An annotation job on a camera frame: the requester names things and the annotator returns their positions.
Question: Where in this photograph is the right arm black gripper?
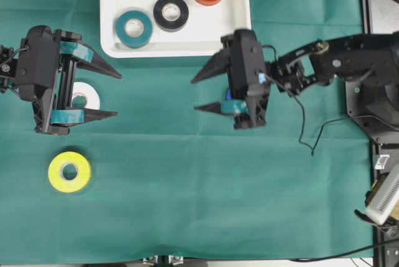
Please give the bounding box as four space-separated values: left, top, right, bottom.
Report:
191 29 271 130

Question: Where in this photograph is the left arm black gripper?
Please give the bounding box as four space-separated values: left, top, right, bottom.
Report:
14 26 122 135

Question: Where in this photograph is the teal green tape roll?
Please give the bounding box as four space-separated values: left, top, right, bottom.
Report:
115 10 153 48

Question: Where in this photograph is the black tape roll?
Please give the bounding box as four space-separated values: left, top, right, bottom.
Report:
153 0 190 32

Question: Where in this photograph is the yellow tape roll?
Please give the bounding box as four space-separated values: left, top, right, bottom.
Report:
47 152 92 193

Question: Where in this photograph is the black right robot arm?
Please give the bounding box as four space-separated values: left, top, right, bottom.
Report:
192 29 398 129

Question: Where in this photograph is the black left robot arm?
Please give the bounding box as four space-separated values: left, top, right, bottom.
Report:
1 25 122 135

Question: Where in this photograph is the white tape roll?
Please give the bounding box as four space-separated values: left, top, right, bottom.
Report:
71 82 100 110

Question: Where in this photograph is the white plastic tray case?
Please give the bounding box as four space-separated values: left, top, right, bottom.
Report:
100 0 251 58

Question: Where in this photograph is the metal clamp at table edge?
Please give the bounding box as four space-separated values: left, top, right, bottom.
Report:
142 255 184 267

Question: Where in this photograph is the white power adapter box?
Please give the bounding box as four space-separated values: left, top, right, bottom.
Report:
365 164 398 225

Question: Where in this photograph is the black cable on right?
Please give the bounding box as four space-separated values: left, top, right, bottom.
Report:
267 73 399 157

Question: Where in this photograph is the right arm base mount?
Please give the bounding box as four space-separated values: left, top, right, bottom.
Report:
345 0 398 145

